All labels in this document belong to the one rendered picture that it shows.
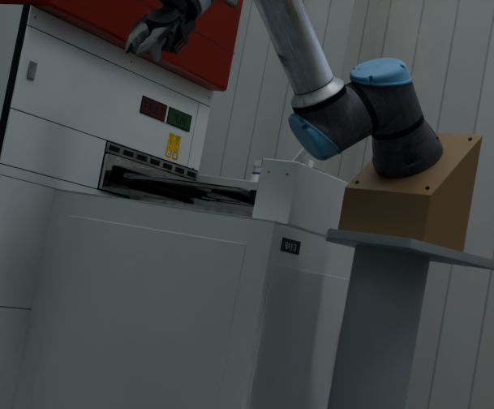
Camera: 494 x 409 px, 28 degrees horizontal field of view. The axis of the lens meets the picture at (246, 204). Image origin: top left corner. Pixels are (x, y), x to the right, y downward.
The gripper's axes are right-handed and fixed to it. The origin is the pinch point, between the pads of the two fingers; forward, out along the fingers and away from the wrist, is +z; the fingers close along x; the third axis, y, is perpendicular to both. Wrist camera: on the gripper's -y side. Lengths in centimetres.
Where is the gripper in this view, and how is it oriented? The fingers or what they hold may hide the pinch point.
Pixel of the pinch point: (134, 47)
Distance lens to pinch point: 218.7
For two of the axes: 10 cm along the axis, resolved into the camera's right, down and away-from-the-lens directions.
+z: -5.1, 6.5, -5.7
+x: -8.5, -2.6, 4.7
